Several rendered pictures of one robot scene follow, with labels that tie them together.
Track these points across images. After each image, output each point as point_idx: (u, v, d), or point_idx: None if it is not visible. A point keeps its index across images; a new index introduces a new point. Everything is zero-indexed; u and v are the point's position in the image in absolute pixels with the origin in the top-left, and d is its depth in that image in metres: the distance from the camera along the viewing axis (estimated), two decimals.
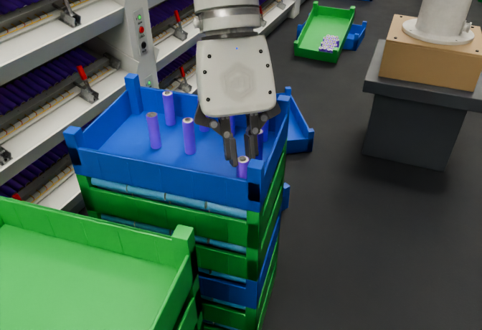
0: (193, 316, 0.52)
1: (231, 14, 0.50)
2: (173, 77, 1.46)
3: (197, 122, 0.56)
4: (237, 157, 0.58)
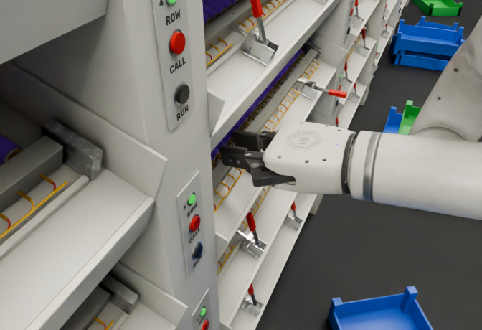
0: None
1: (371, 135, 0.49)
2: None
3: None
4: (219, 150, 0.64)
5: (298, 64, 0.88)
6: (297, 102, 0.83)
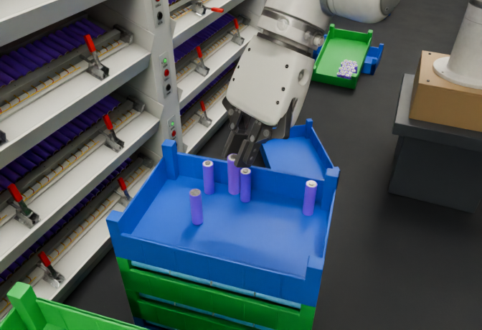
0: None
1: None
2: (194, 111, 1.43)
3: (286, 136, 0.54)
4: None
5: None
6: None
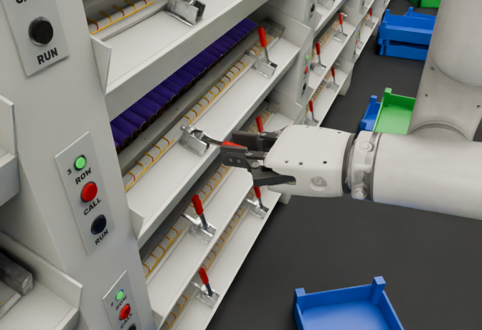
0: None
1: None
2: None
3: (255, 184, 0.52)
4: (145, 120, 0.60)
5: (247, 36, 0.83)
6: (252, 79, 0.78)
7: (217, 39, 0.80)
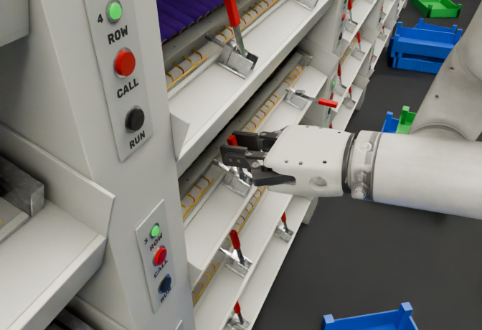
0: None
1: None
2: None
3: (255, 184, 0.52)
4: None
5: (281, 69, 0.84)
6: (285, 112, 0.79)
7: None
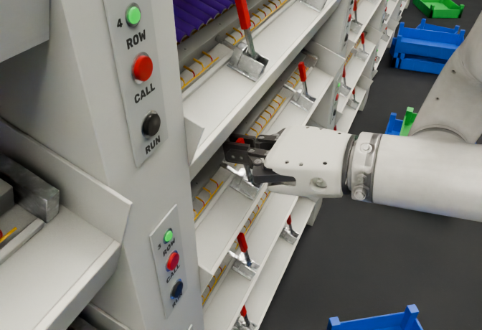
0: None
1: None
2: None
3: (255, 181, 0.53)
4: None
5: (285, 69, 0.84)
6: (292, 113, 0.78)
7: None
